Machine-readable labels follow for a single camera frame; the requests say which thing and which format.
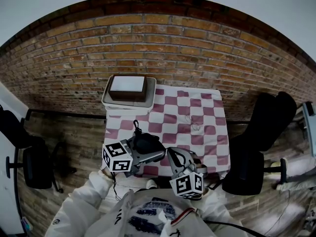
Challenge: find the person's left forearm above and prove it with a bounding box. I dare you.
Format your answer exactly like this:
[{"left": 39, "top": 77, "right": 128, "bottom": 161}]
[{"left": 64, "top": 169, "right": 116, "bottom": 208}]

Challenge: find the thick black cable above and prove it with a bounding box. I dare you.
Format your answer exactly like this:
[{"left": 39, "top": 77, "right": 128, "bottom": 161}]
[{"left": 204, "top": 220, "right": 267, "bottom": 237}]

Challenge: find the thin black cord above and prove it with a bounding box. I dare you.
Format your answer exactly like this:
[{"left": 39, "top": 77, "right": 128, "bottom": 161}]
[{"left": 112, "top": 171, "right": 119, "bottom": 199}]

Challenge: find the pink white checkered tablecloth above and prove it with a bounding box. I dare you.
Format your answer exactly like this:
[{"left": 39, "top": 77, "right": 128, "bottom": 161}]
[{"left": 103, "top": 84, "right": 231, "bottom": 180}]

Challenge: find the person's right forearm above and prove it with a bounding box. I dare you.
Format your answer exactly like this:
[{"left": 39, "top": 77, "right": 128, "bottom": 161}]
[{"left": 197, "top": 186, "right": 239, "bottom": 223}]

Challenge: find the white plastic tray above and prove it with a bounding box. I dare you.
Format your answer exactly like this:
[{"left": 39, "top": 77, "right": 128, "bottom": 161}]
[
  {"left": 105, "top": 105, "right": 152, "bottom": 114},
  {"left": 101, "top": 75, "right": 158, "bottom": 110}
]

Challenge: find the white desk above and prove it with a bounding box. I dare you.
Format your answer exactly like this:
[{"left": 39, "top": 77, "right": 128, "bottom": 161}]
[{"left": 0, "top": 81, "right": 29, "bottom": 236}]

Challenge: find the small teal pink object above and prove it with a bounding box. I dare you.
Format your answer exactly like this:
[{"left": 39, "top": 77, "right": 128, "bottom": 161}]
[{"left": 21, "top": 217, "right": 33, "bottom": 232}]

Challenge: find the brown box with white top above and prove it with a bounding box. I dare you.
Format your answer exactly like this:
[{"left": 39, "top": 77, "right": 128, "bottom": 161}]
[{"left": 108, "top": 75, "right": 148, "bottom": 102}]

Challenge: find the grey table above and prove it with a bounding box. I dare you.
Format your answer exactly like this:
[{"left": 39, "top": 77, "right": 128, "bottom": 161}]
[{"left": 302, "top": 102, "right": 316, "bottom": 158}]

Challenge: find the person in white printed shirt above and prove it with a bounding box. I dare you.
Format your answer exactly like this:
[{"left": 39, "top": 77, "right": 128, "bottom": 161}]
[{"left": 44, "top": 189, "right": 247, "bottom": 237}]

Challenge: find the black pouch with cord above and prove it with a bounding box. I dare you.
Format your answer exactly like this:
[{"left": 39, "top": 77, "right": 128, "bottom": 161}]
[{"left": 132, "top": 119, "right": 166, "bottom": 158}]

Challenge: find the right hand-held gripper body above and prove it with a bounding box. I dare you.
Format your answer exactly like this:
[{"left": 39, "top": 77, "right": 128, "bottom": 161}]
[{"left": 169, "top": 163, "right": 208, "bottom": 199}]

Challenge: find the black office chair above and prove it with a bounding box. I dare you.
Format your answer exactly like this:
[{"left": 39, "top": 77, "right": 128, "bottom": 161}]
[
  {"left": 222, "top": 91, "right": 298, "bottom": 196},
  {"left": 0, "top": 104, "right": 77, "bottom": 194}
]

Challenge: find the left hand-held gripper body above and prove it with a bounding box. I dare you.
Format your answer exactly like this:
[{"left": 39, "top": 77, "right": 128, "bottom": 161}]
[{"left": 102, "top": 139, "right": 160, "bottom": 178}]

